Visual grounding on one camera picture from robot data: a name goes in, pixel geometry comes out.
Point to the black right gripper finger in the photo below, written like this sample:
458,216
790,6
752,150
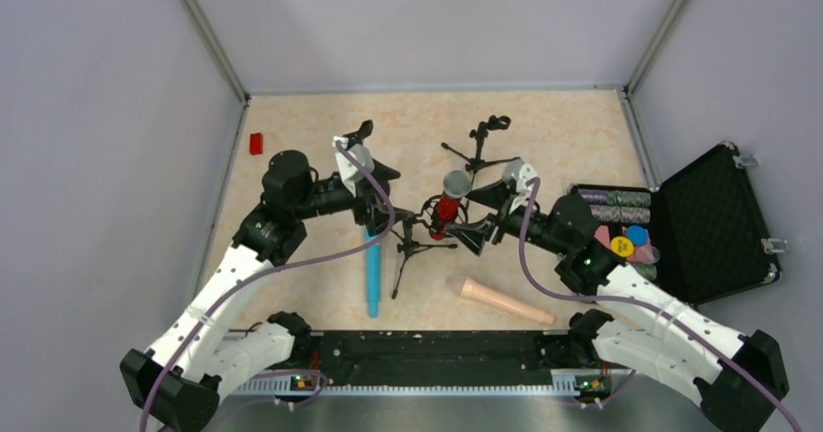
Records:
494,196
473,236

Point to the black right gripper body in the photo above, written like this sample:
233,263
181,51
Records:
496,216

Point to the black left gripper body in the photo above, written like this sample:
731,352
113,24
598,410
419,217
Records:
375,194

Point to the shock mount tripod stand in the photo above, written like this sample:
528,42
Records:
409,246

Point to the red glitter microphone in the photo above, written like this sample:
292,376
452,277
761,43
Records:
456,185

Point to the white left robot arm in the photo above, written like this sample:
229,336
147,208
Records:
180,380

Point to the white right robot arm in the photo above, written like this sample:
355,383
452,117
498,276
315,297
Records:
737,381

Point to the black tripod mic stand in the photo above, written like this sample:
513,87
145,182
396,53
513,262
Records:
476,163

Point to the round base mic stand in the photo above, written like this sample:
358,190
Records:
357,137

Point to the blue microphone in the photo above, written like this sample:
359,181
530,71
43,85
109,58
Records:
372,273

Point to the beige microphone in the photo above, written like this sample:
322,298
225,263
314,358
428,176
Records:
469,288

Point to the pink card in case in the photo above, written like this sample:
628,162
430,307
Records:
602,235

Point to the yellow round chip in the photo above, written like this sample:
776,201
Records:
622,246

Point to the blue round chip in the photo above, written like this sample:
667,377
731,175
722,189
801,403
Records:
637,235

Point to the small red block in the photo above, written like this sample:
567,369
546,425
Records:
256,144

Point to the black carrying case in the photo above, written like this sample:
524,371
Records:
705,222

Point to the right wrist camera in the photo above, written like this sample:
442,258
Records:
517,176

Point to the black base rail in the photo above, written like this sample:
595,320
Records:
461,358

